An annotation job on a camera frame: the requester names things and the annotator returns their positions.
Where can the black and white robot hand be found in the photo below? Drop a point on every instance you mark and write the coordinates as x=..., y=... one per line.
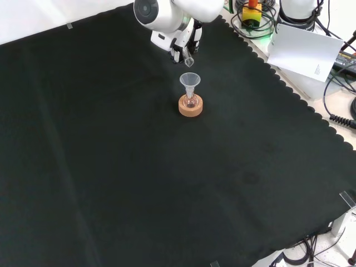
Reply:
x=167, y=41

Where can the clear graduated cylinder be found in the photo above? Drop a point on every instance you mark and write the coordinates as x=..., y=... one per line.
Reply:
x=189, y=62

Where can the round-bottom glass flask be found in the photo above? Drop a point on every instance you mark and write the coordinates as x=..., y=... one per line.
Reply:
x=191, y=102

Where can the clear plastic funnel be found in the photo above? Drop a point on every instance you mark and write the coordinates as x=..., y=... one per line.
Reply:
x=190, y=79

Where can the yellow stop button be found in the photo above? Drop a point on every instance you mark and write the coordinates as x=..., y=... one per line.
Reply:
x=251, y=14

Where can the black cloth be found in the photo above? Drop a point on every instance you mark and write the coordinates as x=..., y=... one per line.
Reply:
x=125, y=167

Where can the black power adapter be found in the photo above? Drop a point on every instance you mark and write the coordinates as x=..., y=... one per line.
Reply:
x=347, y=59

